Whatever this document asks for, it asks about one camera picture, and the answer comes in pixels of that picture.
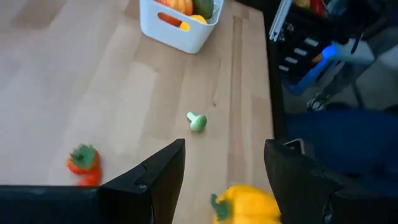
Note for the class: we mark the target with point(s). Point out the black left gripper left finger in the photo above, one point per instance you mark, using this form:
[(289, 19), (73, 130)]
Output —
[(149, 193)]

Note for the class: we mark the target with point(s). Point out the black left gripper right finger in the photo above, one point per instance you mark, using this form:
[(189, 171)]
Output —
[(298, 193)]

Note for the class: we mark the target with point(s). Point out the yellow bell pepper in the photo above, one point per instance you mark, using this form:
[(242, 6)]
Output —
[(248, 205)]

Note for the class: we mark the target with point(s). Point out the orange red carrot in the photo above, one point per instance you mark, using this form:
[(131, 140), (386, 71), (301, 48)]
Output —
[(91, 180)]

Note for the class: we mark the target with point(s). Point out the small orange fruit green top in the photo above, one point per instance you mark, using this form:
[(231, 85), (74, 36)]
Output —
[(82, 155)]

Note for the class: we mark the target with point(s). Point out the yellow lemon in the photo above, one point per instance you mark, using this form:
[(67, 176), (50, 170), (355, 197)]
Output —
[(199, 19)]

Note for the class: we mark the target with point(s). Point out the orange ribbed pumpkin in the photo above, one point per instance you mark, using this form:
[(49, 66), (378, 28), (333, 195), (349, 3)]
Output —
[(180, 6)]

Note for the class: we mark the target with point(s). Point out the dark green avocado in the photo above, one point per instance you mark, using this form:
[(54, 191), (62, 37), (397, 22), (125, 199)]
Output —
[(203, 7)]

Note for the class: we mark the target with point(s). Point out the dark blue seat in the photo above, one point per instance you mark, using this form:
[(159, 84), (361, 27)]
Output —
[(348, 140)]

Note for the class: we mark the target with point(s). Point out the chair caster wheel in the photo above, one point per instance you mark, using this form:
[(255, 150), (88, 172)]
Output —
[(315, 104)]

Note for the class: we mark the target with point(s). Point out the grey padded armrest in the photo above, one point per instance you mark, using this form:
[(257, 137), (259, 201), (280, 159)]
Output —
[(354, 53)]

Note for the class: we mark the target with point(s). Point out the white plastic bin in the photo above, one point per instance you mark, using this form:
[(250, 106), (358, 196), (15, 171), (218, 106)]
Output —
[(174, 37)]

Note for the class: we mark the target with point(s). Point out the black storage cart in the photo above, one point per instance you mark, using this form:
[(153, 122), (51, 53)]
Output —
[(311, 31)]

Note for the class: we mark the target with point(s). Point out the bright blue frame part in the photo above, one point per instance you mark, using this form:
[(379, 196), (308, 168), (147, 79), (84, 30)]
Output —
[(311, 77)]

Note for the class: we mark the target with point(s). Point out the silver aluminium bracket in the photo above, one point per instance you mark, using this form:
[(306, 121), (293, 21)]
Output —
[(280, 18)]

